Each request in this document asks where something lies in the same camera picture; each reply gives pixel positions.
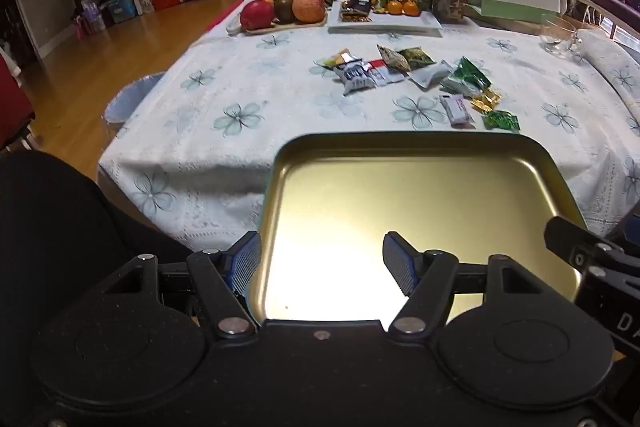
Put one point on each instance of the white rectangular plate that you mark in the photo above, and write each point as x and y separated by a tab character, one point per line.
395	23

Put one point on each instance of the dark round fruit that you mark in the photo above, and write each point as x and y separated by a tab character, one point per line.
283	8

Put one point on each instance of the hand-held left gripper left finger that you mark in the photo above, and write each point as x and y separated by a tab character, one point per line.
245	263

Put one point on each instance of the blue storage bin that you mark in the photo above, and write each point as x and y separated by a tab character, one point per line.
120	7

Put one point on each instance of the gold metal tin tray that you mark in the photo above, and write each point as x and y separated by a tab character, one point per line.
350	202

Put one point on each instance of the pink red apple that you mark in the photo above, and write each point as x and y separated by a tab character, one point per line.
308	6

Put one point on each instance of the yellow orange snack packet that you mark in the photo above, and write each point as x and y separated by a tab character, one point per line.
336	59

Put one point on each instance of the dark blue white snack packet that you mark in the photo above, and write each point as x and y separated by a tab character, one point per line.
357	78

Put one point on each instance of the gold candy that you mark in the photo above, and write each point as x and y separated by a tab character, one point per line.
486	99

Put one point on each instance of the red white snack packet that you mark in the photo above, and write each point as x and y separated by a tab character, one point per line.
386	73

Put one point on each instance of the wooden fruit tray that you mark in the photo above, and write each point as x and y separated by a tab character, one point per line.
290	26

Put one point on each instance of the clear glass cup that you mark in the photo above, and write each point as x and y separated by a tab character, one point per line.
560	37

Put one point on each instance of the dark green pea packet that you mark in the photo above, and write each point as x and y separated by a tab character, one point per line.
419	57

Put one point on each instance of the pink white snack packet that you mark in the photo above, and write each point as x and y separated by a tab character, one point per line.
456	110

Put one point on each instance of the beige patterned snack packet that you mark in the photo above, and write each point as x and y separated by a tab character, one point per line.
392	57

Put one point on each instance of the red chair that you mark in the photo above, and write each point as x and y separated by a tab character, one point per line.
12	107

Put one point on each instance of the plain white snack packet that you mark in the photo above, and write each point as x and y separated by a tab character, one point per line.
430	75

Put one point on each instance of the white floral tablecloth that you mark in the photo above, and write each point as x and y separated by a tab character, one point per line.
280	107

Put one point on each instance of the small orange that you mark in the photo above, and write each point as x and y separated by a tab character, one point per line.
395	7
411	8

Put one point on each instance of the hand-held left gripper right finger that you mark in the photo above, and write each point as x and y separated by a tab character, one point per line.
397	266

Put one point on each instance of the green candy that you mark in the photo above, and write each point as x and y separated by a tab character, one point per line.
501	120

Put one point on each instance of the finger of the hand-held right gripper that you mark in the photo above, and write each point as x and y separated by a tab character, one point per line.
575	244

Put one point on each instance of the dark chocolate packet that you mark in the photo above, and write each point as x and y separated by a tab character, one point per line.
357	5

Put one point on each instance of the green white snack packet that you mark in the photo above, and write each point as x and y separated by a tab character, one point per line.
467	77

